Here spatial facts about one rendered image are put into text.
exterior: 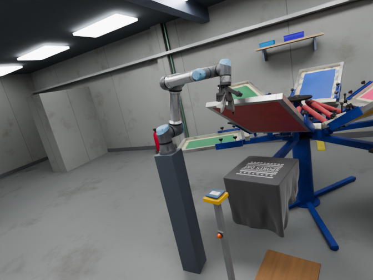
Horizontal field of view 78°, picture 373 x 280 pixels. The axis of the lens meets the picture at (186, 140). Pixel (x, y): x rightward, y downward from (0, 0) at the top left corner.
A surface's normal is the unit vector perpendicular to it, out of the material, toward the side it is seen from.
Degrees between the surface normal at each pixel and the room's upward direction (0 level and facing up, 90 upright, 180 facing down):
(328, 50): 90
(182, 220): 90
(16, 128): 90
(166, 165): 90
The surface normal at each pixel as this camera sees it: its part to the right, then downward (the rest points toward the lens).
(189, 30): -0.44, 0.31
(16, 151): 0.88, -0.07
